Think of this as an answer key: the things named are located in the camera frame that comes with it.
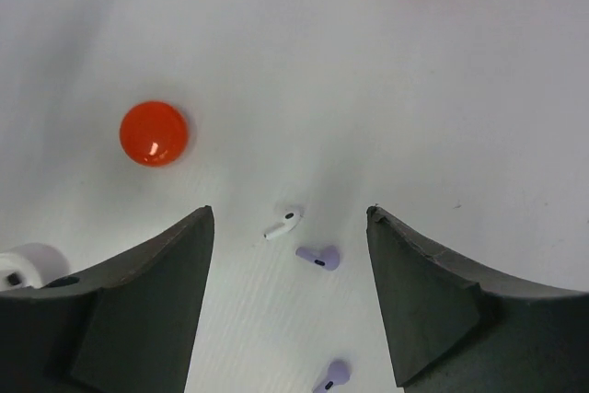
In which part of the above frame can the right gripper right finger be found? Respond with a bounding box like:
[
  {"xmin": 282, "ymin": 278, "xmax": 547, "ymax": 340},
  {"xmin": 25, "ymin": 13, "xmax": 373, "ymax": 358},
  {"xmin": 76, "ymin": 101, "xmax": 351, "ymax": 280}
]
[{"xmin": 366, "ymin": 206, "xmax": 588, "ymax": 392}]

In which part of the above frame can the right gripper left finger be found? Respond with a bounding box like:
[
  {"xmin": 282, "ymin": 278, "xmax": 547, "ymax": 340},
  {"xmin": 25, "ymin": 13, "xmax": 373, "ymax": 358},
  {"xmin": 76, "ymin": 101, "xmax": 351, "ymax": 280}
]
[{"xmin": 1, "ymin": 206, "xmax": 214, "ymax": 392}]

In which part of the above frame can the white earbud charging case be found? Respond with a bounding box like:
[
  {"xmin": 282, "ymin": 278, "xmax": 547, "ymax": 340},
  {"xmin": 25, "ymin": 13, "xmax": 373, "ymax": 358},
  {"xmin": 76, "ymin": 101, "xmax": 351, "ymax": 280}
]
[{"xmin": 0, "ymin": 243, "xmax": 70, "ymax": 292}]

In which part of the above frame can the orange earbud charging case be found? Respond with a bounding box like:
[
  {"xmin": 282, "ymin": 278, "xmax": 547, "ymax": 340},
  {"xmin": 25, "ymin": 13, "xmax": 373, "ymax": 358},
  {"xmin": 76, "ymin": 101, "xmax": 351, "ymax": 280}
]
[{"xmin": 119, "ymin": 100, "xmax": 190, "ymax": 168}]

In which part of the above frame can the purple earbud lower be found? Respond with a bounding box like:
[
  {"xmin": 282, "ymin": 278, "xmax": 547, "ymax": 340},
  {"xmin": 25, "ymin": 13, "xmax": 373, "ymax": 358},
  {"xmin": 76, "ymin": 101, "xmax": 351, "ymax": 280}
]
[{"xmin": 312, "ymin": 359, "xmax": 351, "ymax": 393}]

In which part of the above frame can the purple earbud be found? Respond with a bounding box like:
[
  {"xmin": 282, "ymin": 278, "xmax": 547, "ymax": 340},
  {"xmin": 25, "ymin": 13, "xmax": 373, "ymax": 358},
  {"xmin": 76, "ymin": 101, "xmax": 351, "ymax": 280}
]
[
  {"xmin": 312, "ymin": 359, "xmax": 351, "ymax": 393},
  {"xmin": 295, "ymin": 246, "xmax": 341, "ymax": 272}
]

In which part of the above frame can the purple earbud upper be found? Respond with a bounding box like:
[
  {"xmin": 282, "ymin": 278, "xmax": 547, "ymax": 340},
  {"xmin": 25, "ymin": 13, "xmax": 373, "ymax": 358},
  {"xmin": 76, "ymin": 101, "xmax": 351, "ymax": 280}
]
[{"xmin": 295, "ymin": 246, "xmax": 341, "ymax": 272}]

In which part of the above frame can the white earbud right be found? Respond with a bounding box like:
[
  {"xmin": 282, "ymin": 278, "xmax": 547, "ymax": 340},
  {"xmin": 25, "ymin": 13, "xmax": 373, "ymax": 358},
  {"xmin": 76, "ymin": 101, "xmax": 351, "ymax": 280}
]
[{"xmin": 263, "ymin": 205, "xmax": 303, "ymax": 241}]

